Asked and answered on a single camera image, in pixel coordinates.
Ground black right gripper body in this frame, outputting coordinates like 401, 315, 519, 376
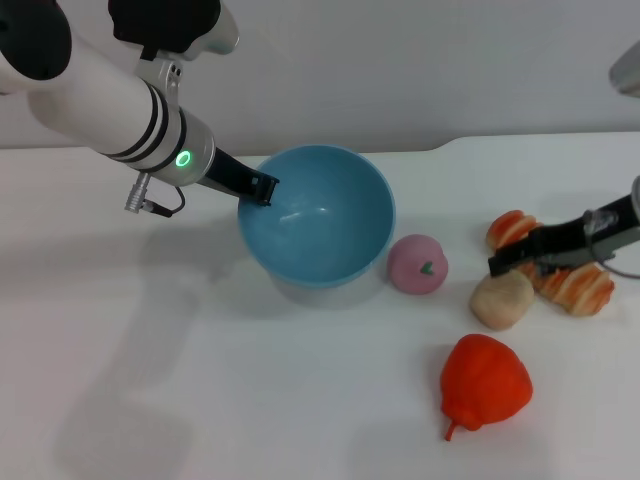
528, 193, 640, 265

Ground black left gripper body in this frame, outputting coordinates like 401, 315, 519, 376
202, 147, 264, 201

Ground beige egg yolk pastry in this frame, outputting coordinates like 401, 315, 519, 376
468, 272, 535, 332

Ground blue plastic bowl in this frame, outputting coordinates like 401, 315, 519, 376
236, 144, 397, 289

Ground orange striped long bread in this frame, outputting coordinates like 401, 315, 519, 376
484, 209, 615, 317

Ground pink peach bun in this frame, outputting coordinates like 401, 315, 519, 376
387, 233, 449, 297

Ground red bell pepper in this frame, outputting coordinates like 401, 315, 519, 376
439, 333, 534, 442

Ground right arm connector cable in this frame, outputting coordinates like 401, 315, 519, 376
581, 208, 640, 279

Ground arm connector cable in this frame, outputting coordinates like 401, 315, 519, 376
581, 208, 640, 279
123, 169, 187, 219

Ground left arm connector cable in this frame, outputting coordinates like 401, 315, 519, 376
123, 169, 187, 219

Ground left wrist camera housing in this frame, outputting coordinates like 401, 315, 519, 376
107, 0, 242, 97

